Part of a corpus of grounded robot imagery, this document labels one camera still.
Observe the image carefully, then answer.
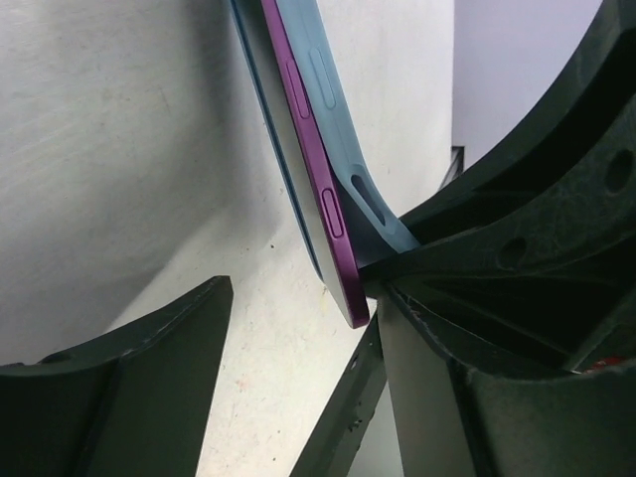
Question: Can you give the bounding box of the phone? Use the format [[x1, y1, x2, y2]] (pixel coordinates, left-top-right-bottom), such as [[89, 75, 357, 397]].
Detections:
[[229, 1, 370, 329]]

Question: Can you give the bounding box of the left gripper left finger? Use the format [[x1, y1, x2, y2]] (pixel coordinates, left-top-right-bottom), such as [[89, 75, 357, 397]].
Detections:
[[1, 276, 234, 476]]

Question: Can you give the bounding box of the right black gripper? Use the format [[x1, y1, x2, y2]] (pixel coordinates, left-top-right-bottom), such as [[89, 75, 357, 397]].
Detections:
[[362, 218, 635, 476]]

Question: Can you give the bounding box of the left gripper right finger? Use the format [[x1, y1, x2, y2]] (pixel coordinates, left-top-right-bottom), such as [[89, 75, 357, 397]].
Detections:
[[290, 317, 387, 477]]

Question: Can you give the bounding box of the light blue phone case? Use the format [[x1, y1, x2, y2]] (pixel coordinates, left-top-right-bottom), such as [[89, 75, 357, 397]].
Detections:
[[229, 1, 418, 269]]

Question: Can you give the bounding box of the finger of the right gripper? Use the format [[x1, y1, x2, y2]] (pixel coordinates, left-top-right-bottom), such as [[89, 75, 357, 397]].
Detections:
[[402, 1, 635, 244]]

